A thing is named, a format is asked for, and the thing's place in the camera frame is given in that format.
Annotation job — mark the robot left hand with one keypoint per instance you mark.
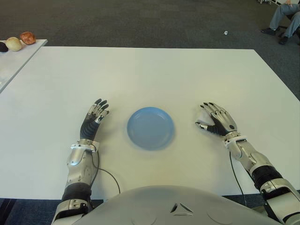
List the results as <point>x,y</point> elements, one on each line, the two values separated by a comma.
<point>87,129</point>

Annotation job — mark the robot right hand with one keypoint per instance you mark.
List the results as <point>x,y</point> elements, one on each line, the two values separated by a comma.
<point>225,122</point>

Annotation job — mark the white charger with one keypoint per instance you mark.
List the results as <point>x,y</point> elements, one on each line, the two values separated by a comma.
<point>203,116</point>

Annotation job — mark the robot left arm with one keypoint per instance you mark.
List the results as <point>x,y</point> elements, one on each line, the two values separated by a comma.
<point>77,159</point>

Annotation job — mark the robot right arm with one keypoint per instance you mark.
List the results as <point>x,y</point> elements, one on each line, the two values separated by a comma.
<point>257,161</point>

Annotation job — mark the blue plate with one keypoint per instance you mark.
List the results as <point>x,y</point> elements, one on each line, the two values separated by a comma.
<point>151,129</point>

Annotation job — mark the grey robot torso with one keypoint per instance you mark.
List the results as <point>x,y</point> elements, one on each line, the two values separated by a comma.
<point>175,206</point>

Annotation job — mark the brown round bread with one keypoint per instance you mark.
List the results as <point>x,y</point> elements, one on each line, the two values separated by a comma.
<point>27,38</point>

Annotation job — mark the beige round bread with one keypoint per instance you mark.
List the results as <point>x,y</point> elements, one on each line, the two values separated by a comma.
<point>14,43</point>

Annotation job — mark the black round item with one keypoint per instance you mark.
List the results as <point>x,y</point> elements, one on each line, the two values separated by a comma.
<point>3,47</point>

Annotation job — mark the seated person legs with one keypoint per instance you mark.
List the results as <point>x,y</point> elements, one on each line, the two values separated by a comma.
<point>279,16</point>

